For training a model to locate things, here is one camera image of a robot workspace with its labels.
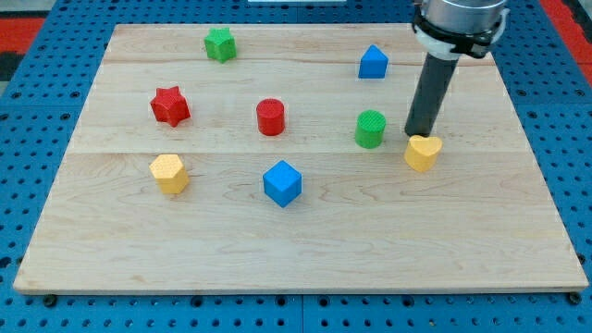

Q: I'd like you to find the blue triangle block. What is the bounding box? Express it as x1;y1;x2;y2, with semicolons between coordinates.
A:
358;44;389;79

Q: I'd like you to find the wooden board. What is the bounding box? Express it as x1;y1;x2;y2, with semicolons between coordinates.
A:
14;24;588;295

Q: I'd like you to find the green star block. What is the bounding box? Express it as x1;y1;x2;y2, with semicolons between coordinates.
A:
203;27;237;63

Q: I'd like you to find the red star block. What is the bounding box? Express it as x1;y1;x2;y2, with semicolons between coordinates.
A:
150;86;191;128

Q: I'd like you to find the blue cube block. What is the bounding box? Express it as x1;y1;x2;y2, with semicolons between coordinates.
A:
263;160;302;207

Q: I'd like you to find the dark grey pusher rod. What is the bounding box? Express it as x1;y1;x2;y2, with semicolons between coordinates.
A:
404;54;458;137

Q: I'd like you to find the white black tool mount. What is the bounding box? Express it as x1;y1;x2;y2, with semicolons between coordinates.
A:
412;4;510;60

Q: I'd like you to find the green cylinder block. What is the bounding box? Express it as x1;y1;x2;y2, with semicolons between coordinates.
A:
354;109;387;149

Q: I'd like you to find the yellow hexagon block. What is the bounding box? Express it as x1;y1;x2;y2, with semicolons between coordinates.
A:
149;154;190;194

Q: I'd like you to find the yellow heart block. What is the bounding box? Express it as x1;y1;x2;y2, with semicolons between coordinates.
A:
403;135;443;172

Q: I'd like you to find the red cylinder block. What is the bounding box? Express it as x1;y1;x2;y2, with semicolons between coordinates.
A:
256;98;285;136

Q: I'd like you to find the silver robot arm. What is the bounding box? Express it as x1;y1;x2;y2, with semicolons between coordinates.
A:
404;0;509;137

